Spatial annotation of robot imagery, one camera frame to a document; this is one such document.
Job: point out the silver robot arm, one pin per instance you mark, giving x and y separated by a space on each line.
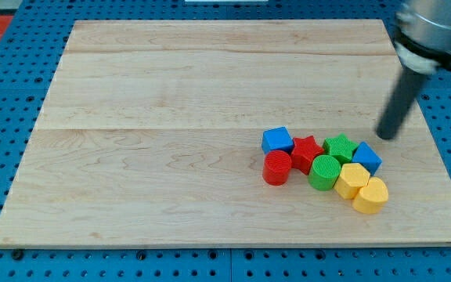
423 35

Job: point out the yellow hexagon block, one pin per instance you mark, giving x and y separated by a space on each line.
352 178

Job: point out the blue triangle block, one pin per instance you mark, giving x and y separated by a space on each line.
367 157

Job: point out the blue cube block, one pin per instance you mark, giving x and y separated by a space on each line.
277 139

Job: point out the red cylinder block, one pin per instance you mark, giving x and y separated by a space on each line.
276 168

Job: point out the wooden board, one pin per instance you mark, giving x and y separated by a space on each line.
150 137

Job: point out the red star block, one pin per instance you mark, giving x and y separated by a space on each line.
304 152

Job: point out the green cylinder block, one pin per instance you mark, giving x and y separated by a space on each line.
324 172

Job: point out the green star block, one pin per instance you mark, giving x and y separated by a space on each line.
340 147

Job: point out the yellow heart block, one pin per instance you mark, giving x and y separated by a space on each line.
371 198

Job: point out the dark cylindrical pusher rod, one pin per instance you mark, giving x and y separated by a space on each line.
404 93

